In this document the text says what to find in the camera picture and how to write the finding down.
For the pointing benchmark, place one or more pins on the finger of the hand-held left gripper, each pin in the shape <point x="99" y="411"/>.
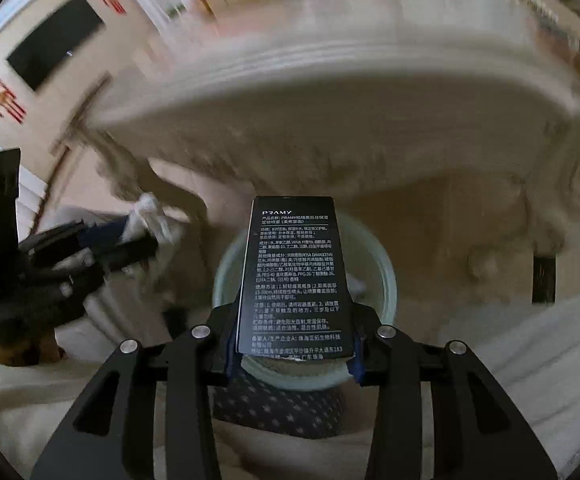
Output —
<point x="102" y="235"/>
<point x="130" y="254"/>

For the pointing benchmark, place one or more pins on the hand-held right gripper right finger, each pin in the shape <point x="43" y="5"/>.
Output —
<point x="357" y="366"/>

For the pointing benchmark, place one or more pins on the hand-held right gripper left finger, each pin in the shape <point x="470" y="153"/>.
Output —
<point x="231" y="360"/>

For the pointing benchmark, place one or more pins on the white tissue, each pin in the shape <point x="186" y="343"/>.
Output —
<point x="155" y="220"/>

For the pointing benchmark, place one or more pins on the pale green waste basket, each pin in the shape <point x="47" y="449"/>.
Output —
<point x="372" y="260"/>

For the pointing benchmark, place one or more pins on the black printed box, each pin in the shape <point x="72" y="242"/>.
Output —
<point x="295" y="270"/>

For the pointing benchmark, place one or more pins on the person's left hand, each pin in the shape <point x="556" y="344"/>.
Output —
<point x="15" y="352"/>

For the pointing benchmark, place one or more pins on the dark star-patterned cloth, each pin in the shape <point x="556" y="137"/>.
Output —
<point x="280" y="410"/>

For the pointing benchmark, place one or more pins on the wooden broom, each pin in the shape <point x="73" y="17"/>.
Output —
<point x="77" y="115"/>

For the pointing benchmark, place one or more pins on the carved beige table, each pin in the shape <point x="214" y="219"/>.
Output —
<point x="345" y="135"/>

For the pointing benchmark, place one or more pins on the black wall television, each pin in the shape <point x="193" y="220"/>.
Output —
<point x="55" y="42"/>

